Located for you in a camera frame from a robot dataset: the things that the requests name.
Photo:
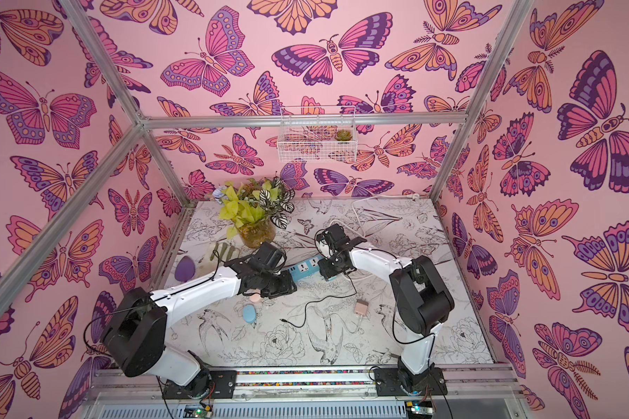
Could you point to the glass vase with plants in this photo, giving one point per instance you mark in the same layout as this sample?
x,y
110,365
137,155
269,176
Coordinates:
x,y
255,210

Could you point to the small potted succulent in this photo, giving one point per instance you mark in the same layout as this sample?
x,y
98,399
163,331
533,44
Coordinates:
x,y
344,135

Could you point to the blue bluetooth headset case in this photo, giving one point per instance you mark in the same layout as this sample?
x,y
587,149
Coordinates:
x,y
249,314

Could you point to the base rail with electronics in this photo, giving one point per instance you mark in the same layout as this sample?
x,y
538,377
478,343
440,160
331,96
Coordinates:
x,y
480,391

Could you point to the white wire basket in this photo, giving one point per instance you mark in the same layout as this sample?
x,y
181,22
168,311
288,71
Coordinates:
x,y
308,133

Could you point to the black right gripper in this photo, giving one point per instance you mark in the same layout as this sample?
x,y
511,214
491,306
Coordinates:
x,y
330,264

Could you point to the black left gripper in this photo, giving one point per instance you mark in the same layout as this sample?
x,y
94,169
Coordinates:
x,y
287,286

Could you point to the aluminium frame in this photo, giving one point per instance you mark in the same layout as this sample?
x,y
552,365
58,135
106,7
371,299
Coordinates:
x,y
73,97

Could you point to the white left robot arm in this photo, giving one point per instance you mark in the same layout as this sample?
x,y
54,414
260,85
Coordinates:
x,y
135,335

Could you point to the pink charger adapter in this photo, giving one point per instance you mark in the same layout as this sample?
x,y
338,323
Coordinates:
x,y
361,308

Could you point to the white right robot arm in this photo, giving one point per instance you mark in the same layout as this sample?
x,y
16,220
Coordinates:
x,y
422,300

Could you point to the blue power strip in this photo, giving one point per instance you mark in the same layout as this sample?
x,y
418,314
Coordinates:
x,y
305,269

